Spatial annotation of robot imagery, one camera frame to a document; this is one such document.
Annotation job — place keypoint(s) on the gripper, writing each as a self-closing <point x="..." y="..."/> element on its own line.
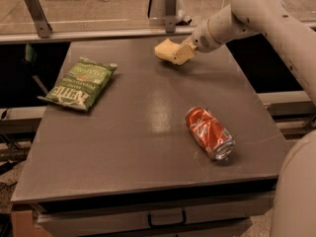
<point x="201" y="41"/>

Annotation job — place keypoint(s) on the yellow sponge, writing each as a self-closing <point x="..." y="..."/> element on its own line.
<point x="166" y="50"/>

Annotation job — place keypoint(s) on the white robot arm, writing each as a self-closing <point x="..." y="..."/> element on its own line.
<point x="294" y="212"/>

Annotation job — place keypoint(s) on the crushed red soda can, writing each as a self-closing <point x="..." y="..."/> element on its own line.
<point x="209" y="133"/>

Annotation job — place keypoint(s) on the green chips bag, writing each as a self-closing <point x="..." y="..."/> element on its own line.
<point x="81" y="85"/>

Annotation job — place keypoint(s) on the middle metal bracket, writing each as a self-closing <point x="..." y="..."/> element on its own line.
<point x="170" y="15"/>

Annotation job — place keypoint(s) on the metal bracket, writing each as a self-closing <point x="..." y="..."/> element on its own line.
<point x="170" y="15"/>
<point x="43" y="28"/>

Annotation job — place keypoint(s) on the left metal bracket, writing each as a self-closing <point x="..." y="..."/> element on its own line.
<point x="43" y="28"/>

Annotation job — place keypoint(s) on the grey drawer with black handle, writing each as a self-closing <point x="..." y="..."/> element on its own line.
<point x="224" y="216"/>

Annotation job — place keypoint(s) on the metal rail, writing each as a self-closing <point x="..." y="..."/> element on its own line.
<point x="96" y="35"/>

